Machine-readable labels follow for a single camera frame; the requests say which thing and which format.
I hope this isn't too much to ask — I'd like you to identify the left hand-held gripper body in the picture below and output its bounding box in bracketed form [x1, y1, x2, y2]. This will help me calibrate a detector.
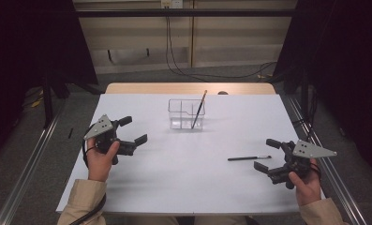
[83, 113, 137, 166]

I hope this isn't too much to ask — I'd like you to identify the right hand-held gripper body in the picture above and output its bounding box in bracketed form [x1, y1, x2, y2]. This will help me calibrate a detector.
[267, 139, 338, 190]

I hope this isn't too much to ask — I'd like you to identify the black pen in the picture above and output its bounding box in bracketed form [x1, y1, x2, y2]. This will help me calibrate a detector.
[227, 155, 273, 162]

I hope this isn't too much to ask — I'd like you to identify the clear acrylic organizer box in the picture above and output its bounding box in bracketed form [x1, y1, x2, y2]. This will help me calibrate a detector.
[168, 97, 206, 131]

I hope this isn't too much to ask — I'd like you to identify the makeup brush with orange ferrule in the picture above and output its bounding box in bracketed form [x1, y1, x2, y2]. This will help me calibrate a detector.
[191, 89, 208, 129]

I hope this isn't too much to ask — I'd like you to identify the person's left hand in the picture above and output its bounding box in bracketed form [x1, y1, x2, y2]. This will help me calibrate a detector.
[85, 137, 121, 183]

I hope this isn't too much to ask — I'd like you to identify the person's right hand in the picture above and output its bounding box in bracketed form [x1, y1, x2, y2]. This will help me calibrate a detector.
[288, 157, 322, 207]

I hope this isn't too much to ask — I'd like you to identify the white table cover sheet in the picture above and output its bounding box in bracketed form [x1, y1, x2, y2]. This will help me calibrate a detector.
[55, 93, 327, 217]

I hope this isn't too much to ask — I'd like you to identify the black metal stand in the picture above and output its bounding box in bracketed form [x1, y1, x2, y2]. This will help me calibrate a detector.
[41, 69, 55, 129]
[300, 67, 310, 124]

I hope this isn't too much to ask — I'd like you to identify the black curtain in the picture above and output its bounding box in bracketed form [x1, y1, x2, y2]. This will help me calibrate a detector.
[274, 0, 372, 181]
[0, 0, 98, 167]

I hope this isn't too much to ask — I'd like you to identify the aluminium floor rail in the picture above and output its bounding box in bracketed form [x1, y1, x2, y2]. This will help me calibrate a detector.
[286, 96, 368, 225]
[0, 102, 67, 225]

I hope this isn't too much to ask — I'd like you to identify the black power cable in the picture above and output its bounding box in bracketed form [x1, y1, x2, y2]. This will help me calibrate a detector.
[164, 6, 206, 83]
[164, 6, 276, 80]

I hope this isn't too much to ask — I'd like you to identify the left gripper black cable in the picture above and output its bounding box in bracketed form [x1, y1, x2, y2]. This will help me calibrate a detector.
[69, 123, 108, 225]

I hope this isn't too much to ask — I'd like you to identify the white wall socket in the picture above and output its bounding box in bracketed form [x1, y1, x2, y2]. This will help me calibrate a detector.
[160, 0, 184, 9]

